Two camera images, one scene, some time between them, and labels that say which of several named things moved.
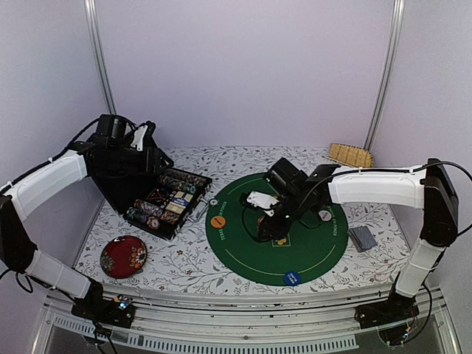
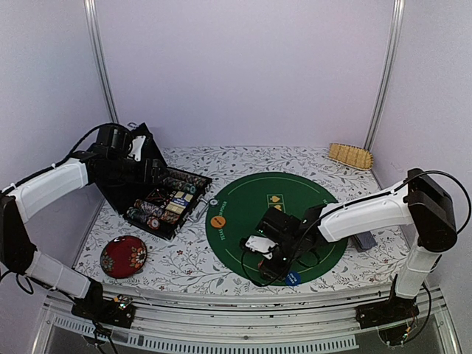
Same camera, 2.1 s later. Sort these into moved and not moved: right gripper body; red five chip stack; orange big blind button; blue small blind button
Moved: right gripper body
Not moved: orange big blind button; red five chip stack; blue small blind button
